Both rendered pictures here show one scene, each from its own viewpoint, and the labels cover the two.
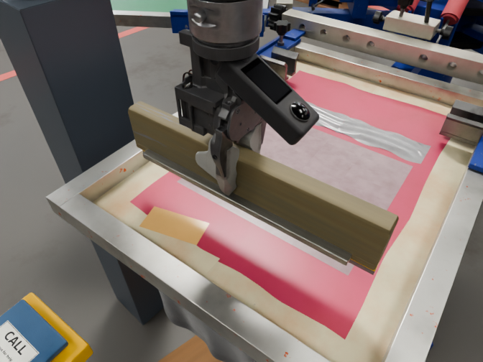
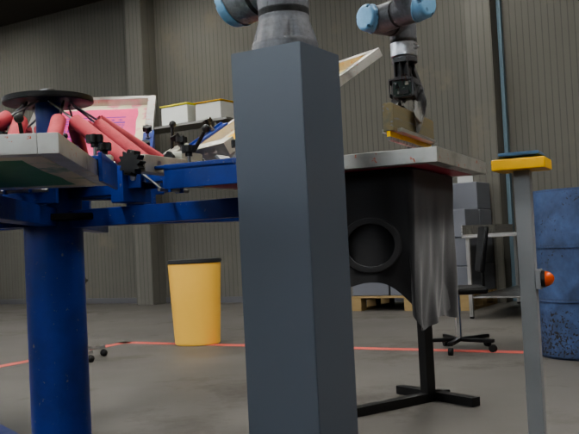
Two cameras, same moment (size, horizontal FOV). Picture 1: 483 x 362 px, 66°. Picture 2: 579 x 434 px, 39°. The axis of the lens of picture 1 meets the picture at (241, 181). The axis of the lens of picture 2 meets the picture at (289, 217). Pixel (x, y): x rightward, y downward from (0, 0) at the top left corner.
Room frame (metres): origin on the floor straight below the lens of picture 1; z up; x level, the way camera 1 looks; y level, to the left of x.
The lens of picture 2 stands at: (1.18, 2.22, 0.77)
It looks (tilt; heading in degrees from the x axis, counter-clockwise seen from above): 2 degrees up; 259
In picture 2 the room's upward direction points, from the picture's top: 3 degrees counter-clockwise
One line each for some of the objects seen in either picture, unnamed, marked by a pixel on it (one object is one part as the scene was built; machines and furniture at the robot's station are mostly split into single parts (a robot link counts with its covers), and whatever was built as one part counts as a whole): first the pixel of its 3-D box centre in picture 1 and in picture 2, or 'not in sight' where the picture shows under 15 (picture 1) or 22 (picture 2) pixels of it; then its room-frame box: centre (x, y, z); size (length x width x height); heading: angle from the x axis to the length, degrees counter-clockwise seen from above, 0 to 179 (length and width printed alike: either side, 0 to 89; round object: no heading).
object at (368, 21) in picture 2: not in sight; (382, 18); (0.47, 0.08, 1.37); 0.11 x 0.11 x 0.08; 29
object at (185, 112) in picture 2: not in sight; (183, 115); (0.39, -8.76, 2.52); 0.48 x 0.40 x 0.26; 138
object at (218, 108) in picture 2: not in sight; (215, 111); (-0.01, -8.40, 2.51); 0.44 x 0.37 x 0.24; 138
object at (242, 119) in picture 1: (221, 84); (404, 79); (0.39, 0.02, 1.21); 0.09 x 0.08 x 0.12; 54
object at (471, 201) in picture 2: not in sight; (421, 246); (-1.95, -6.33, 0.66); 1.33 x 0.89 x 1.32; 138
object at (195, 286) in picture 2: not in sight; (196, 300); (0.66, -4.47, 0.34); 0.44 x 0.43 x 0.68; 139
